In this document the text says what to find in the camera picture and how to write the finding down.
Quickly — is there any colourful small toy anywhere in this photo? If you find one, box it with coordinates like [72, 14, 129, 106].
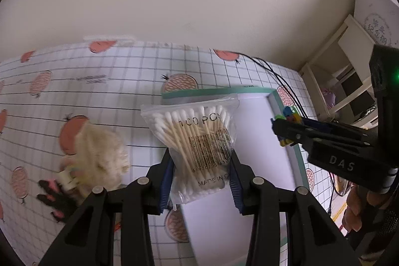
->
[275, 106, 302, 147]

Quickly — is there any cotton swab bag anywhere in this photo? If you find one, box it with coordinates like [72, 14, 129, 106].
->
[141, 94, 239, 205]

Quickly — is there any cream lace cloth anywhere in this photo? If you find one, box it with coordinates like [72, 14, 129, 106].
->
[72, 121, 130, 198]

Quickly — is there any black skeleton hand toy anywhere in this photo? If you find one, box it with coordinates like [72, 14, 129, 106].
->
[36, 179, 81, 223]

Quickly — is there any right hand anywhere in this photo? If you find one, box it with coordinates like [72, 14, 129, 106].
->
[342, 185, 388, 232]

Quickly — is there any white tray teal rim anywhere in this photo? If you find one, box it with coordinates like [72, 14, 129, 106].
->
[162, 87, 308, 265]

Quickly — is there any white shelf unit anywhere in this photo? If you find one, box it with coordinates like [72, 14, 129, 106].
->
[299, 15, 378, 129]

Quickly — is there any pomegranate grid tablecloth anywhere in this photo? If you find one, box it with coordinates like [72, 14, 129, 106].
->
[1, 40, 316, 265]

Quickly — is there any white stamped cardboard box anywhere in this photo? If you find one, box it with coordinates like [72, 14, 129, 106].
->
[354, 0, 399, 48]

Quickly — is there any black cable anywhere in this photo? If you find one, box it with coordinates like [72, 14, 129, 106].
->
[249, 56, 312, 120]
[235, 52, 310, 120]

